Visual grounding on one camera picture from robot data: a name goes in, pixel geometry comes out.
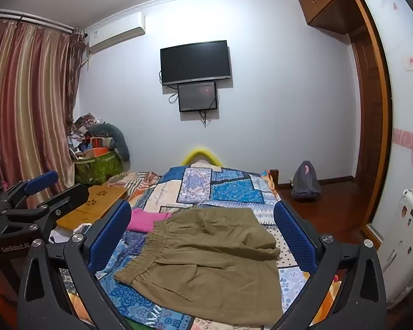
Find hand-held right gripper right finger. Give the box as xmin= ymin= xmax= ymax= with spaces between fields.
xmin=273 ymin=199 xmax=388 ymax=330

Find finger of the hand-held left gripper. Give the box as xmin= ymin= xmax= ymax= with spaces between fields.
xmin=2 ymin=170 xmax=60 ymax=210
xmin=7 ymin=183 xmax=90 ymax=241

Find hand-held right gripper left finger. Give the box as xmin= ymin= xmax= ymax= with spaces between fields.
xmin=17 ymin=199 xmax=138 ymax=330

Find olive green pants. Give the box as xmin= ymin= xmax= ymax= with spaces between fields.
xmin=113 ymin=207 xmax=283 ymax=326

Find wooden lap table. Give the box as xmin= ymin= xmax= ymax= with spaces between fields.
xmin=56 ymin=185 xmax=127 ymax=231

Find pink cloth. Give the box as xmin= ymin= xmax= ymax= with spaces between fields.
xmin=127 ymin=208 xmax=173 ymax=233

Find white cloth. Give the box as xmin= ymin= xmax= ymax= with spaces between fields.
xmin=50 ymin=223 xmax=91 ymax=245

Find green storage box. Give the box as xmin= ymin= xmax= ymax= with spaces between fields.
xmin=74 ymin=149 xmax=123 ymax=184

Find grey backpack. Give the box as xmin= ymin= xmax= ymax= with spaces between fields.
xmin=291 ymin=161 xmax=321 ymax=202

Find striped floral blanket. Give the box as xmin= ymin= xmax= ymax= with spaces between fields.
xmin=105 ymin=171 xmax=163 ymax=202

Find pile of clutter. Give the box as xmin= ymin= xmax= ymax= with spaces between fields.
xmin=67 ymin=113 xmax=115 ymax=160

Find orange fleece blanket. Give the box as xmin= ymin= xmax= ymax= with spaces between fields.
xmin=315 ymin=268 xmax=342 ymax=322

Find striped red curtain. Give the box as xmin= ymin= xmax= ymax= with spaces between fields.
xmin=0 ymin=17 xmax=86 ymax=210

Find grey plush pillow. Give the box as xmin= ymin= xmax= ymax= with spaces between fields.
xmin=88 ymin=123 xmax=131 ymax=161

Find blue patchwork bed cover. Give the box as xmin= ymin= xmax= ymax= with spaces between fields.
xmin=55 ymin=167 xmax=312 ymax=330

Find yellow bed headboard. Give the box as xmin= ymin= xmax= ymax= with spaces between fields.
xmin=182 ymin=146 xmax=224 ymax=166

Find wooden door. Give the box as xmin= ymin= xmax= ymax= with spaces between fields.
xmin=349 ymin=27 xmax=391 ymax=238

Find white air conditioner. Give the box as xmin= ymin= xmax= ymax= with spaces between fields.
xmin=86 ymin=12 xmax=147 ymax=55

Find white sliding wardrobe door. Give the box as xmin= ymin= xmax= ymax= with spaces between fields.
xmin=358 ymin=0 xmax=413 ymax=248

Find wooden overhead cabinet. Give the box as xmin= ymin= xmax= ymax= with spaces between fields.
xmin=298 ymin=0 xmax=369 ymax=35

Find small black wall monitor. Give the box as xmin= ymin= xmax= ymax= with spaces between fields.
xmin=178 ymin=82 xmax=218 ymax=112

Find black wall television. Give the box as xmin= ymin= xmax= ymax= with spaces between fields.
xmin=160 ymin=40 xmax=232 ymax=86

